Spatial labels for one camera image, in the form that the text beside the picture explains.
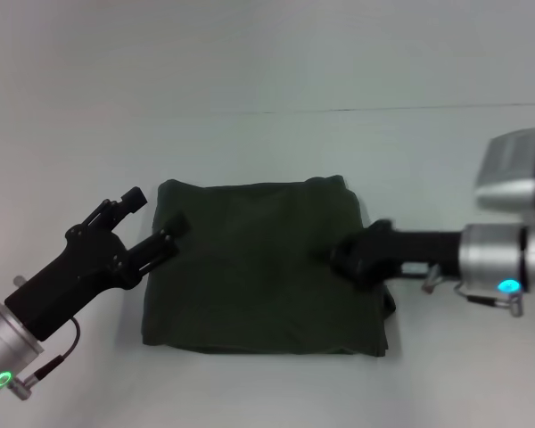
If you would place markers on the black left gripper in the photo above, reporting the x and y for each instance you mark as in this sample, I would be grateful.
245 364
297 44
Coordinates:
71 276

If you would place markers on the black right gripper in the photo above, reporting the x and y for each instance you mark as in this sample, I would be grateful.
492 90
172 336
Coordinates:
410 254

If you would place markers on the dark green t-shirt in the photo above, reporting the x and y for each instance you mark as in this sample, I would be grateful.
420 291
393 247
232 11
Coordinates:
267 267

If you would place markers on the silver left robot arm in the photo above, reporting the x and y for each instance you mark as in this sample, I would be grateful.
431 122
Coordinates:
4 352

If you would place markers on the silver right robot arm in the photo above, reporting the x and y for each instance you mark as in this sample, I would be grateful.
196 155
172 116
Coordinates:
504 258

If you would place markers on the small silver round plug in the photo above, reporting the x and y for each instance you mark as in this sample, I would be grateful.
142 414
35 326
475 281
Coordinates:
19 281

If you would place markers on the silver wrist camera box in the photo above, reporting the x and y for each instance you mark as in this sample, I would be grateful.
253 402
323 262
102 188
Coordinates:
512 174

